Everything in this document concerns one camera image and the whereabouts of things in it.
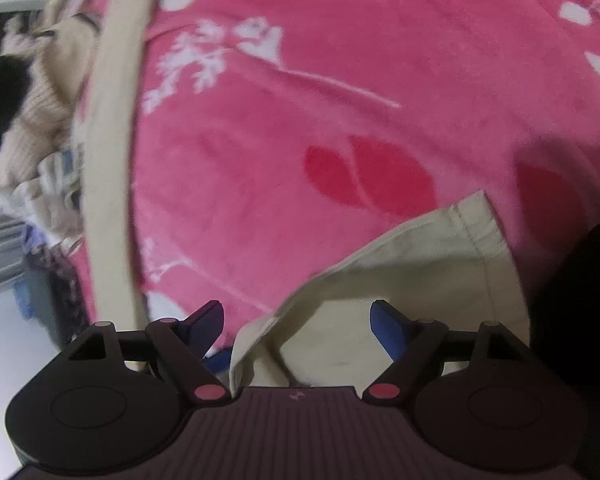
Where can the pink floral blanket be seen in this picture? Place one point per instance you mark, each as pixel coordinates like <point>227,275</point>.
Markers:
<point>330,85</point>

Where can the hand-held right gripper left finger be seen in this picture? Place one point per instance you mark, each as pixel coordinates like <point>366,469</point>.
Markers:
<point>207,325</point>

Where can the cream jacket black trim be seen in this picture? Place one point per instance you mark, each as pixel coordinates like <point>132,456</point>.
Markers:
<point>40,110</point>

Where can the plaid folded garment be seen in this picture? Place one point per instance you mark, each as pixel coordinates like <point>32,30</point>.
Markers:
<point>60,290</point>

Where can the grey curtain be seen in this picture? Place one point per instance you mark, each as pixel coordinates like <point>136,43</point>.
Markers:
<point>0,255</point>

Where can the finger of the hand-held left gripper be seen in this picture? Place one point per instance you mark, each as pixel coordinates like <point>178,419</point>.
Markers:
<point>219,362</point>

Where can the white garment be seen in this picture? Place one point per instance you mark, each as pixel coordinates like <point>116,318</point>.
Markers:
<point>55,190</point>

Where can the beige pants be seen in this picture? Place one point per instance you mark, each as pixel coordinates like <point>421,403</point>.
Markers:
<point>405,270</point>

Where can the dark cloth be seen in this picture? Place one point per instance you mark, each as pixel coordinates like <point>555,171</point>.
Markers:
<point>580,320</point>

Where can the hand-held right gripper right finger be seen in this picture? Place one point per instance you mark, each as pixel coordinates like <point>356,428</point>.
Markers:
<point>387,327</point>

